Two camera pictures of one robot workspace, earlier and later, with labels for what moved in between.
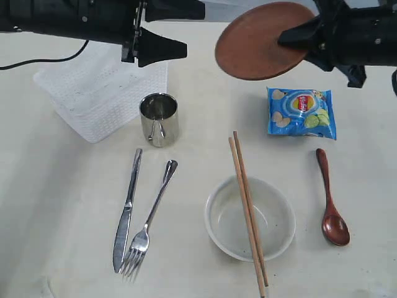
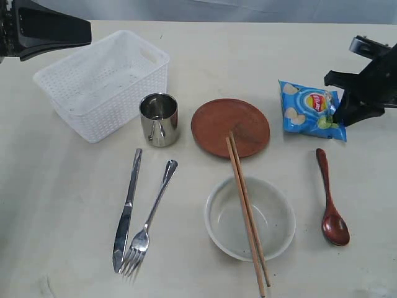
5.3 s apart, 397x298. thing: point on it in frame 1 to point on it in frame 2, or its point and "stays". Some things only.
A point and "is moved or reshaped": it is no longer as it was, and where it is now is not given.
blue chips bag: [301, 112] is moved or reshaped
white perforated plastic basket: [97, 94] stays
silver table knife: [123, 229] stays
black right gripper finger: [321, 58] to [350, 110]
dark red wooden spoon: [335, 228] stays
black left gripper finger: [156, 10] to [40, 28]
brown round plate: [248, 46] to [212, 122]
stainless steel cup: [159, 118] stays
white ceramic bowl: [226, 223] stays
